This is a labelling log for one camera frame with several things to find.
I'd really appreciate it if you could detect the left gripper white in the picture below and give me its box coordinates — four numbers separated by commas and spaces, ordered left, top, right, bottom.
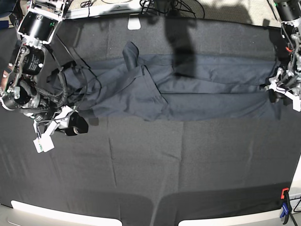
260, 67, 301, 104

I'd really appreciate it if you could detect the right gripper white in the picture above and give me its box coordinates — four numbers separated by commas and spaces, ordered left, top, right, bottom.
32, 105, 89, 142

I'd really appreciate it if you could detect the black t-shirt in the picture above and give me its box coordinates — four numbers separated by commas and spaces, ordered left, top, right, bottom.
46, 41, 283, 122

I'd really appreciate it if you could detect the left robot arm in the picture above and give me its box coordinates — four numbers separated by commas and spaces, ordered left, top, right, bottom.
264, 0, 301, 112

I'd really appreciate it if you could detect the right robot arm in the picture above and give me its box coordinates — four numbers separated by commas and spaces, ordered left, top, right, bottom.
0, 0, 88, 141

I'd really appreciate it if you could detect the black table cover cloth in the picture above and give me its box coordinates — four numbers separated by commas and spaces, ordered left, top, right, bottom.
0, 16, 301, 226

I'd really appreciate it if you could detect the orange blue clamp bottom right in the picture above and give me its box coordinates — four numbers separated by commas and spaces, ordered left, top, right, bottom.
280, 188, 298, 226

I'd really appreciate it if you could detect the white tab on table edge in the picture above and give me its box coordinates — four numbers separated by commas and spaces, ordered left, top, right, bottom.
127, 14, 141, 31

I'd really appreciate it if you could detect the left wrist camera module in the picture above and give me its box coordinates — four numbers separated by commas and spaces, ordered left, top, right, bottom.
292, 96, 301, 112

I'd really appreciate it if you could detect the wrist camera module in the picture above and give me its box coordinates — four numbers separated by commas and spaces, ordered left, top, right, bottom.
292, 96, 301, 112
33, 136, 55, 153

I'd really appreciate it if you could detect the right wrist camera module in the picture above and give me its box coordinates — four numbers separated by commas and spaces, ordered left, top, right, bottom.
33, 136, 55, 153

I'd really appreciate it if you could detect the aluminium frame rail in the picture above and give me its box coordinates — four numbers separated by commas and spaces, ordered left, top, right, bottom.
65, 2, 141, 19

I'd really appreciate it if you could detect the black cable bundle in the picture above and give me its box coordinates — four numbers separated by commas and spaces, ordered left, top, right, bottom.
138, 0, 205, 18

